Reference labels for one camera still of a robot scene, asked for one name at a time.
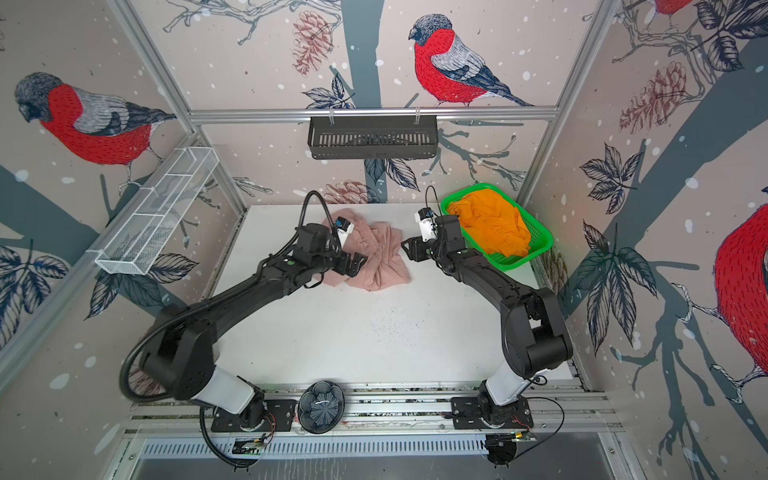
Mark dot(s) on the white mesh wall shelf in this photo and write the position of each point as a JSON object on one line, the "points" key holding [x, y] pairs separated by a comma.
{"points": [[162, 205]]}

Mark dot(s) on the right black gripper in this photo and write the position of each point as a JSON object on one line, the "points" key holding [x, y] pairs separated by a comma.
{"points": [[419, 248]]}

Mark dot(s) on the pink shorts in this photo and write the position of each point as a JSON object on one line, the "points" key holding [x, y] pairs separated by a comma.
{"points": [[380, 243]]}

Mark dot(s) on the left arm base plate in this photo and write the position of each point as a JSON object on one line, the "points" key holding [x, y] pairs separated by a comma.
{"points": [[266, 416]]}

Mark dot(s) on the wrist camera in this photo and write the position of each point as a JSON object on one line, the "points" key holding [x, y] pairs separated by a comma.
{"points": [[344, 228], [426, 221]]}

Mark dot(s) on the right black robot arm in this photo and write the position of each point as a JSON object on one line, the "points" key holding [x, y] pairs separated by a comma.
{"points": [[533, 335]]}

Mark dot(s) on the black hanging wire basket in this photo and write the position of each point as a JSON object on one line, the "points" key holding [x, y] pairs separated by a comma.
{"points": [[373, 137]]}

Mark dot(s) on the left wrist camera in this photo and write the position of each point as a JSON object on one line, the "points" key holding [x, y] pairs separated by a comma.
{"points": [[344, 228]]}

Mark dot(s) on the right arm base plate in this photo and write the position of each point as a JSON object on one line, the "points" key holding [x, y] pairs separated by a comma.
{"points": [[480, 412]]}

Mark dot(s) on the orange shorts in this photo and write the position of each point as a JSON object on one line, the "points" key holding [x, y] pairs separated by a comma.
{"points": [[493, 223]]}

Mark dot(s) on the horizontal aluminium frame bar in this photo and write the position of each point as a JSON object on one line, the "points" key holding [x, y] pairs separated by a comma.
{"points": [[253, 116]]}

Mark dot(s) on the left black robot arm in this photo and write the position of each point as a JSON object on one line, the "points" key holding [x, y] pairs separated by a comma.
{"points": [[175, 360]]}

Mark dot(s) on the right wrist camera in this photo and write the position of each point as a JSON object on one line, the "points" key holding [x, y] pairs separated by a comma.
{"points": [[426, 221]]}

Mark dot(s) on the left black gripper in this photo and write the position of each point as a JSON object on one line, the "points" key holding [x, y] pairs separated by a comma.
{"points": [[355, 265]]}

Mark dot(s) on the green plastic basket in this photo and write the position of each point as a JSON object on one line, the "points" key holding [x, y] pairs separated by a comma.
{"points": [[541, 238]]}

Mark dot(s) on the black round fan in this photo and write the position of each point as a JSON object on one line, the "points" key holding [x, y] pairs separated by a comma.
{"points": [[321, 407]]}

